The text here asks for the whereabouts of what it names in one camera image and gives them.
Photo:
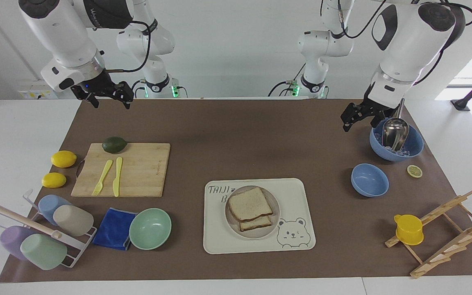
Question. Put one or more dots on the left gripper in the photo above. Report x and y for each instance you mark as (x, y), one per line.
(377, 110)

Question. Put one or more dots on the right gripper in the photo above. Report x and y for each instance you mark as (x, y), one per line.
(96, 84)

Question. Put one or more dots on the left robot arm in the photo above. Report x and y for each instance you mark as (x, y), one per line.
(412, 45)

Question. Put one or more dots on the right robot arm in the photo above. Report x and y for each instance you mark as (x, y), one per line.
(62, 35)

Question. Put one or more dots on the beige round plate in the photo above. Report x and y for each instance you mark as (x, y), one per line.
(275, 213)

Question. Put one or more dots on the silver metal scoop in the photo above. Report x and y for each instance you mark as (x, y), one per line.
(395, 132)

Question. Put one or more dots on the dark green avocado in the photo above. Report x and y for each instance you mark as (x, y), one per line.
(114, 144)

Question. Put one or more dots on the clear ice cubes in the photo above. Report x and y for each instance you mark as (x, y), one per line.
(404, 153)

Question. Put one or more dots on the large blue bowl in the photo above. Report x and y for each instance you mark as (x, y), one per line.
(416, 143)

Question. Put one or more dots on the small blue bowl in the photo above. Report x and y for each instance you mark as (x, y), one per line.
(369, 180)

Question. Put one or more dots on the lemon slice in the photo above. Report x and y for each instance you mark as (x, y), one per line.
(414, 171)

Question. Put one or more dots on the yellow lemon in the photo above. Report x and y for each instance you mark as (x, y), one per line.
(54, 180)
(64, 159)

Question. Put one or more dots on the yellow-green plastic knife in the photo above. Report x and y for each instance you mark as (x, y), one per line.
(117, 176)

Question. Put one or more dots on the yellow-green plastic fork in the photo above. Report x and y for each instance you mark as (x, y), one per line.
(102, 176)

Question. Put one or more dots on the wooden cutting board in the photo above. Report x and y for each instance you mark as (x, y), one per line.
(141, 172)

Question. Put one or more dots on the cream tray with bear print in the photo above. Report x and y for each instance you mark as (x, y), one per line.
(297, 196)

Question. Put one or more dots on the light blue cup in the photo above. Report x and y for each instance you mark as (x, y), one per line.
(48, 205)

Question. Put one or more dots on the beige cup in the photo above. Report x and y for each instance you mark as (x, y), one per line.
(73, 220)

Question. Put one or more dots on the blue cloth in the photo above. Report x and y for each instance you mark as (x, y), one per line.
(114, 228)

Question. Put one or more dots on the mint green bowl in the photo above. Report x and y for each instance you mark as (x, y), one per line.
(150, 228)

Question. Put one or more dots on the white bread slice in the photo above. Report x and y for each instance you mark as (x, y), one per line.
(250, 203)
(257, 223)

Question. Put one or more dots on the wooden folding rack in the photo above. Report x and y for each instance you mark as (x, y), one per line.
(445, 241)

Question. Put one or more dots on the mint green cup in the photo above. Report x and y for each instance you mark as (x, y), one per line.
(43, 251)

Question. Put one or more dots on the purple cup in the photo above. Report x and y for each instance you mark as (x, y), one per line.
(11, 241)

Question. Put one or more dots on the white wall socket strip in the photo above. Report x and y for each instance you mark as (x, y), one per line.
(35, 94)

